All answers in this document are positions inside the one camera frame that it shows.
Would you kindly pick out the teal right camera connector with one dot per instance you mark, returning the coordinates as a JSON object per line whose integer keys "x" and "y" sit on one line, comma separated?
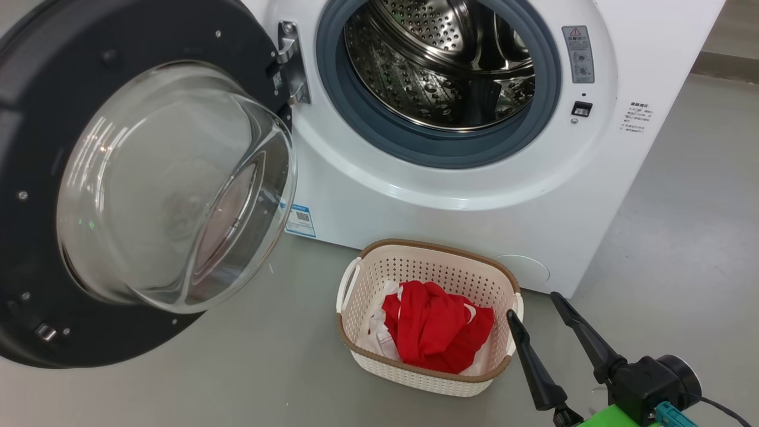
{"x": 673, "y": 415}

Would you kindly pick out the blue energy label sticker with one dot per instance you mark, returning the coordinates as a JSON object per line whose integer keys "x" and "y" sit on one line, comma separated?
{"x": 300, "y": 220}

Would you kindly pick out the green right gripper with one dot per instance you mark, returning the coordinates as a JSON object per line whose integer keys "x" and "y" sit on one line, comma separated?
{"x": 605, "y": 420}

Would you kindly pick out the round white filter cover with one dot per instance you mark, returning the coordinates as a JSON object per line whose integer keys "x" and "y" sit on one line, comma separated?
{"x": 528, "y": 273}

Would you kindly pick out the white front-load washing machine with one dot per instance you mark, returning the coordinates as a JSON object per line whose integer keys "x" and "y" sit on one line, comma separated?
{"x": 622, "y": 190}

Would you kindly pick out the grey warning label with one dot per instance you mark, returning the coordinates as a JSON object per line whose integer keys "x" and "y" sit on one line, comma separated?
{"x": 579, "y": 54}

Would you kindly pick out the red garment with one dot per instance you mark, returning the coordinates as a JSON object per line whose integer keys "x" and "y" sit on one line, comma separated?
{"x": 433, "y": 332}

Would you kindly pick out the metal door hinge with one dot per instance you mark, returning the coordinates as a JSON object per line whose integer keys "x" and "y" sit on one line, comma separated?
{"x": 293, "y": 65}

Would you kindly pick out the cream perforated laundry basket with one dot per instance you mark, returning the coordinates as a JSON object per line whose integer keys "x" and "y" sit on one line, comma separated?
{"x": 433, "y": 264}

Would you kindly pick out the black round glass washer door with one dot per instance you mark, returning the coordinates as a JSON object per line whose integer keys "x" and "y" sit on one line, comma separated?
{"x": 35, "y": 148}

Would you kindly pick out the steel washer drum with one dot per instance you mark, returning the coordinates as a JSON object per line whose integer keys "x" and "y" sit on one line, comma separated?
{"x": 427, "y": 71}

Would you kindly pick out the white garment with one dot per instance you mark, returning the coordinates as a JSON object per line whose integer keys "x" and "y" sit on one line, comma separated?
{"x": 370, "y": 338}

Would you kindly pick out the grey rubber door gasket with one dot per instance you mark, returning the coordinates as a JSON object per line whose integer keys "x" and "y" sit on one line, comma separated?
{"x": 450, "y": 151}

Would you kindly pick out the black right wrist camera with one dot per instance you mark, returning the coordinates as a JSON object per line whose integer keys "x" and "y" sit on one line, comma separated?
{"x": 652, "y": 379}

